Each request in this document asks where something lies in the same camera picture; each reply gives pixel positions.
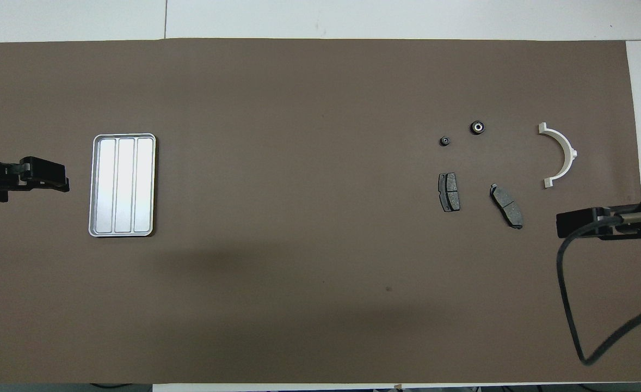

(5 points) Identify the white curved plastic bracket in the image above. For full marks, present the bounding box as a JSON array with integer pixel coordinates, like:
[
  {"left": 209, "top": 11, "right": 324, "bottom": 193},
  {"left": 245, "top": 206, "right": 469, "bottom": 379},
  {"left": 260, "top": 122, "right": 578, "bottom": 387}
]
[{"left": 538, "top": 122, "right": 578, "bottom": 189}]

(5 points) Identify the dark rectangular brake pad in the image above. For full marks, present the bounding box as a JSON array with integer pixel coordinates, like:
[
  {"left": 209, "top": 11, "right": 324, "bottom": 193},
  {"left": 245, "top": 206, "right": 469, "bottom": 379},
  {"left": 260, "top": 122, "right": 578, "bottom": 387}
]
[{"left": 438, "top": 173, "right": 461, "bottom": 212}]

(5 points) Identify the brown table mat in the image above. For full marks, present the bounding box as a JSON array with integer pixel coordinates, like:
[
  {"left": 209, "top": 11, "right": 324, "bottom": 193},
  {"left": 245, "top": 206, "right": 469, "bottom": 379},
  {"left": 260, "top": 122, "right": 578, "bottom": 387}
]
[{"left": 0, "top": 38, "right": 641, "bottom": 384}]

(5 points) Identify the dark curved brake pad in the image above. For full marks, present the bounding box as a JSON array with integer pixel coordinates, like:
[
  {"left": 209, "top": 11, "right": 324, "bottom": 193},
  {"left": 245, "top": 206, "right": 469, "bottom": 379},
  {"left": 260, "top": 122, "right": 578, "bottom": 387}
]
[{"left": 489, "top": 183, "right": 524, "bottom": 230}]

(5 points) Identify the silver metal tray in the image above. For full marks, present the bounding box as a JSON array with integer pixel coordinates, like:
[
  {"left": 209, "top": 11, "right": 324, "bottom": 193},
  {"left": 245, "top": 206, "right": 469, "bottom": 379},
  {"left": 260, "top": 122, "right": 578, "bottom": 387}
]
[{"left": 88, "top": 133, "right": 157, "bottom": 238}]

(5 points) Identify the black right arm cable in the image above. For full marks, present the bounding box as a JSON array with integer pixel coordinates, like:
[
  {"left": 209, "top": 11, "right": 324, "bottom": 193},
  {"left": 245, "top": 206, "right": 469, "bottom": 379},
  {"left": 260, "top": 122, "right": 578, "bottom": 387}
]
[{"left": 556, "top": 211, "right": 641, "bottom": 366}]

